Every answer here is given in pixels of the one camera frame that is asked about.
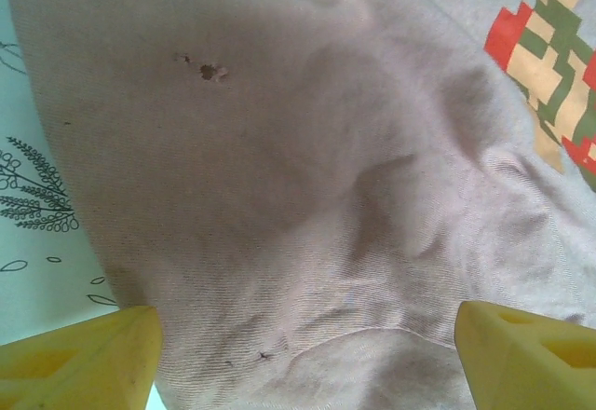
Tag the pink t-shirt with pixel print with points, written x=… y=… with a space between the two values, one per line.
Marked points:
x=298 y=172

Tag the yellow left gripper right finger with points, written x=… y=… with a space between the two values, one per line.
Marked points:
x=531 y=368

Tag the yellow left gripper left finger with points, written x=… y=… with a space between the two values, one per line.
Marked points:
x=70 y=368

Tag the floral print tablecloth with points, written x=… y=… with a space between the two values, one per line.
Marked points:
x=32 y=242

